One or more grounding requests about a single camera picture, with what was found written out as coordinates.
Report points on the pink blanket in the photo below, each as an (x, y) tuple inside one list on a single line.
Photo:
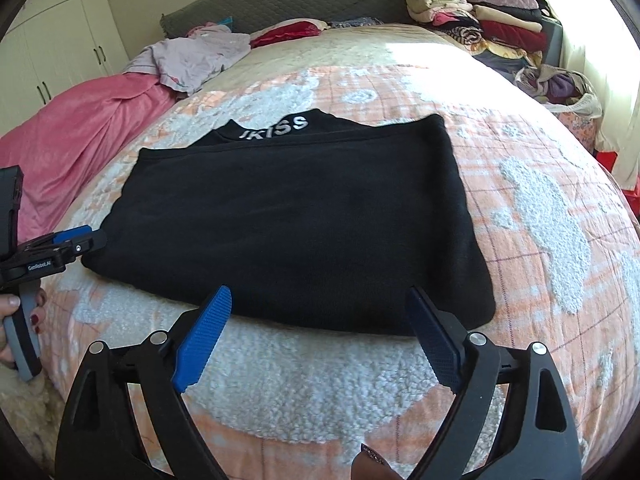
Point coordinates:
[(75, 135)]

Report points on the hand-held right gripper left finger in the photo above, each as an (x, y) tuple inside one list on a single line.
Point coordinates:
[(202, 340)]

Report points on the orange checked fleece blanket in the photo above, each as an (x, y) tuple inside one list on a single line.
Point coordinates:
[(525, 125)]

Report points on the person's right hand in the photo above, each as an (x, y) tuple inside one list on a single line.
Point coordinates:
[(372, 465)]

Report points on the red cloth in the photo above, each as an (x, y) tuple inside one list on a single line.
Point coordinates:
[(287, 34)]

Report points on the bag of clothes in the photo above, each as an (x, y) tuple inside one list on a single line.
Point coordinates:
[(562, 87)]

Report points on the cream fluffy rug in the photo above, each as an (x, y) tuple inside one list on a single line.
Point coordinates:
[(25, 415)]

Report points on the cream bed cover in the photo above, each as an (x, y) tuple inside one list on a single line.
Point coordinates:
[(310, 50)]

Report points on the white wardrobe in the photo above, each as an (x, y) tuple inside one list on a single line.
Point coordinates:
[(55, 35)]

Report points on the person's left hand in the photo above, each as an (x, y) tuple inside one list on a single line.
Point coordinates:
[(36, 317)]

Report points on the stack of folded clothes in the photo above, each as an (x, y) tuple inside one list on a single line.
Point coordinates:
[(490, 20)]

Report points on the black sweater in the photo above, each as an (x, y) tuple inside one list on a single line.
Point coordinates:
[(300, 220)]

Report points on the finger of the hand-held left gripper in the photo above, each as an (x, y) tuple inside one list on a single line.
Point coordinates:
[(87, 247), (72, 235)]

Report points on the pink and teal garment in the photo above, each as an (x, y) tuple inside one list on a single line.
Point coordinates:
[(212, 27)]

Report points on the dark patterned cloth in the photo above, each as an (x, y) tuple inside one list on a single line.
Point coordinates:
[(355, 23)]

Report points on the lilac garment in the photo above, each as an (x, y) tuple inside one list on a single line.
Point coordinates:
[(195, 57)]

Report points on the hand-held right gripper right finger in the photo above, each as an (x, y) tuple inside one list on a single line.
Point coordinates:
[(436, 341)]

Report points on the red object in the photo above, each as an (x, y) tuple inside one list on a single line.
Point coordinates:
[(620, 172)]

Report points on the cream curtain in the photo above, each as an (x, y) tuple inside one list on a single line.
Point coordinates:
[(600, 60)]

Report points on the floral cloth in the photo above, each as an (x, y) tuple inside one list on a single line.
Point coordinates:
[(577, 130)]

